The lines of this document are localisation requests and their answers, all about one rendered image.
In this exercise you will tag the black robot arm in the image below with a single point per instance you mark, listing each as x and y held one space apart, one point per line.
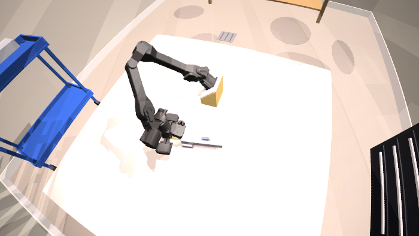
156 123

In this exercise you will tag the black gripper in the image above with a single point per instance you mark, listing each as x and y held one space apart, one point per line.
164 147

